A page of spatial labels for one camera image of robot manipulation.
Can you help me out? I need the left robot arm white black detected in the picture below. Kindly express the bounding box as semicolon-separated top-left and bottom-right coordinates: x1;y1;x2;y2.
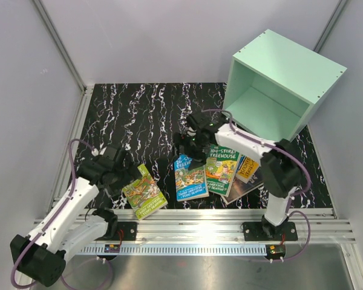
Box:
10;146;141;289

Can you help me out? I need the mint green open cabinet box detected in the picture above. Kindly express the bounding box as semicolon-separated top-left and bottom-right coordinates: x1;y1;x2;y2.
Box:
223;30;347;141

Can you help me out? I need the black marble pattern mat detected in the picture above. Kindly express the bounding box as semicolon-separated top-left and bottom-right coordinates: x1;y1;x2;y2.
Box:
81;83;333;210

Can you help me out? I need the blue 26-storey treehouse book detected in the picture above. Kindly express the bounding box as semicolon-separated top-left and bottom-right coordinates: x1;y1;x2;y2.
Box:
174;155;209;202

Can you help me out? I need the left aluminium corner post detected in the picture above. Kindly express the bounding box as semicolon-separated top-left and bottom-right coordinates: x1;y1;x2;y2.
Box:
31;0;87;93

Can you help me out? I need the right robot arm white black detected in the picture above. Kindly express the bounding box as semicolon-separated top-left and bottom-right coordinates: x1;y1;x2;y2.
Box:
173;112;307;240

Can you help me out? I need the slotted white cable duct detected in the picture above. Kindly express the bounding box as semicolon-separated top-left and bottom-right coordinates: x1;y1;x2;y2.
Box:
78;243;267;256

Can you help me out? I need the right aluminium corner post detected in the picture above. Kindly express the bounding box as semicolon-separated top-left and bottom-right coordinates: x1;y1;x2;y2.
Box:
313;0;350;53

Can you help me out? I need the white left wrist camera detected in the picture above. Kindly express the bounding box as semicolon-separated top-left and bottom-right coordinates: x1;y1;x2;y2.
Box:
91;146;108;156

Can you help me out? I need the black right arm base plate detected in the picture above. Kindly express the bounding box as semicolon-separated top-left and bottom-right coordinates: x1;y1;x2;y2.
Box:
241;221;298;242

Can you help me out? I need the orange 130-storey treehouse book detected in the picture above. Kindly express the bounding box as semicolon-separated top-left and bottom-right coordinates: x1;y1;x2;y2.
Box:
235;155;260;183

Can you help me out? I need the dark tale of two cities book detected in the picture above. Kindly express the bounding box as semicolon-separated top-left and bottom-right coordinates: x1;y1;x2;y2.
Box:
221;169;263;205

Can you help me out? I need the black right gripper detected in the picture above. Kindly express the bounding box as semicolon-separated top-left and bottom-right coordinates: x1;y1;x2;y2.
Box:
169;132;209;171

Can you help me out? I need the green 104-storey treehouse book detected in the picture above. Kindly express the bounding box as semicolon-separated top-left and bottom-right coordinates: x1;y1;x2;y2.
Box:
205;145;240;197

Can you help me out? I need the aluminium corner post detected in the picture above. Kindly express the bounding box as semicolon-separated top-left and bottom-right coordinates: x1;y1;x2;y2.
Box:
313;0;350;53
31;0;87;93

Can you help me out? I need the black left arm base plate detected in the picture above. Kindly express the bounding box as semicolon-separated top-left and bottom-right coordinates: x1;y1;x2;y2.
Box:
103;222;138;241

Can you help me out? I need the aluminium rail frame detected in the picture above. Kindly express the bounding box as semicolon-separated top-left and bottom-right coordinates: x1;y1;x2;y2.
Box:
65;85;363;289

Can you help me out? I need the lime green 65-storey treehouse book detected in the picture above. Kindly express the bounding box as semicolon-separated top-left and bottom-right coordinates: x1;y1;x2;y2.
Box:
122;164;168;221

